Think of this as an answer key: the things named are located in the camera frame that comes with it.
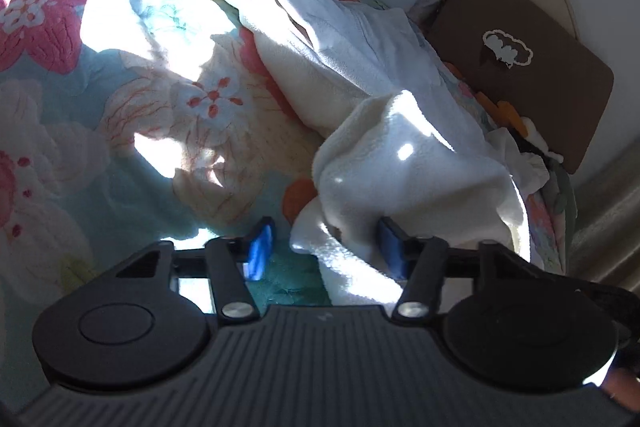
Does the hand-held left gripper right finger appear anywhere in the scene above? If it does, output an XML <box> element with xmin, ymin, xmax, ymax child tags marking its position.
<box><xmin>376</xmin><ymin>216</ymin><xmax>538</xmax><ymax>324</ymax></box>

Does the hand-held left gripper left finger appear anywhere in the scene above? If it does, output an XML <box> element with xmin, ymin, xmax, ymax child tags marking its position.
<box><xmin>112</xmin><ymin>216</ymin><xmax>277</xmax><ymax>323</ymax></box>

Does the white fleece garment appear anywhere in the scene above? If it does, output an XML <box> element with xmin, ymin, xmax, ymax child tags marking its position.
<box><xmin>240</xmin><ymin>0</ymin><xmax>533</xmax><ymax>308</ymax></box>

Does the small white ruffled cloth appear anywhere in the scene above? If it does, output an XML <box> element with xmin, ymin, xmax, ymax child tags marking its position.
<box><xmin>487</xmin><ymin>127</ymin><xmax>552</xmax><ymax>196</ymax></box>

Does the grey-green cloth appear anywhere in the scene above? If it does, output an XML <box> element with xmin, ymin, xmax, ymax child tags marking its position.
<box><xmin>542</xmin><ymin>157</ymin><xmax>579</xmax><ymax>274</ymax></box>

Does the floral quilt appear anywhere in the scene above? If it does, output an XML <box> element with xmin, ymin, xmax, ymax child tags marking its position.
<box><xmin>0</xmin><ymin>0</ymin><xmax>568</xmax><ymax>308</ymax></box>

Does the brown cushion with white patch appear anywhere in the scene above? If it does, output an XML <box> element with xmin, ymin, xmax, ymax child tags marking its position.
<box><xmin>425</xmin><ymin>0</ymin><xmax>615</xmax><ymax>176</ymax></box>

